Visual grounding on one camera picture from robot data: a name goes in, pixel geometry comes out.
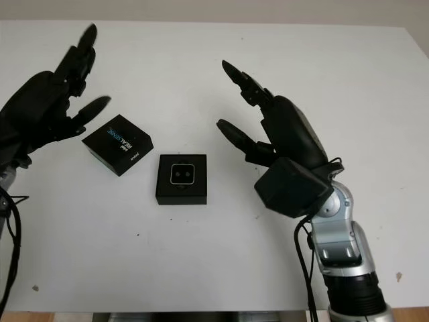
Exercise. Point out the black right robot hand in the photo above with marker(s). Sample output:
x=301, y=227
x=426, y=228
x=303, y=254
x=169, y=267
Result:
x=291, y=131

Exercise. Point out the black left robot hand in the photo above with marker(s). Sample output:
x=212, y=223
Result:
x=37, y=107

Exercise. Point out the black RealSense box lid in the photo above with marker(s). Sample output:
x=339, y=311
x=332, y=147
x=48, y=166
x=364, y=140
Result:
x=117, y=144

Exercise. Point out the small silver depth camera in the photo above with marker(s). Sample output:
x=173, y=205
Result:
x=182, y=174

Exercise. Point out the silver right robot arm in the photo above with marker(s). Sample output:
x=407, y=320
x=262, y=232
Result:
x=342, y=241

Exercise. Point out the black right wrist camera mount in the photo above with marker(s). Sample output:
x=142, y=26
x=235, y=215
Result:
x=291, y=188

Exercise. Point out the black camera box base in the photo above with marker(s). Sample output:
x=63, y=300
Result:
x=181, y=198

